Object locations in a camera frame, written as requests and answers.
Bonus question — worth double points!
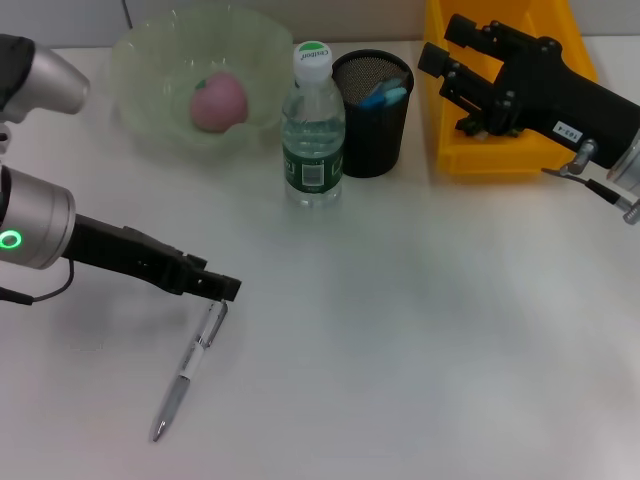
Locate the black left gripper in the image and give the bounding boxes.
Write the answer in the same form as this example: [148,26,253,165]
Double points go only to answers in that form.
[61,213,244,303]

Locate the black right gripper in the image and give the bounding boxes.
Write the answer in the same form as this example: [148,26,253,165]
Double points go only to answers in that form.
[417,13,640,171]

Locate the silver white ballpoint pen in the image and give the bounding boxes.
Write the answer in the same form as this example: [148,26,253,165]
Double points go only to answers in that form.
[151,298,230,442]

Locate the blue scissors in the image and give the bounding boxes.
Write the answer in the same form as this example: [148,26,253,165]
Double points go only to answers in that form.
[355,86,408,111]

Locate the clear green-label water bottle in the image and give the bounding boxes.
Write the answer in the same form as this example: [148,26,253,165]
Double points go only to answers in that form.
[281,40,347,209]

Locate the pink peach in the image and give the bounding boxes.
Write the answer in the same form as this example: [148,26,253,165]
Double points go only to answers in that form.
[188,72,249,132]

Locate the black mesh pen holder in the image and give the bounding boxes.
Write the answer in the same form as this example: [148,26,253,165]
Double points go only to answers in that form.
[330,49,415,179]

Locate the pale green fruit plate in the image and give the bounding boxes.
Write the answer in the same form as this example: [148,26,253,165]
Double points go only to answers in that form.
[107,4,297,164]

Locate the yellow plastic bin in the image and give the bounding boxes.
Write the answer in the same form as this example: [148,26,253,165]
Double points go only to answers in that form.
[419,0,599,176]

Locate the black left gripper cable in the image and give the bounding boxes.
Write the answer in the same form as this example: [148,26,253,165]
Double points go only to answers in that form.
[0,258,76,306]

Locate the grey right gripper cable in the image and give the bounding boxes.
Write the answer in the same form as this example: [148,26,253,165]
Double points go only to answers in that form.
[541,138,640,226]

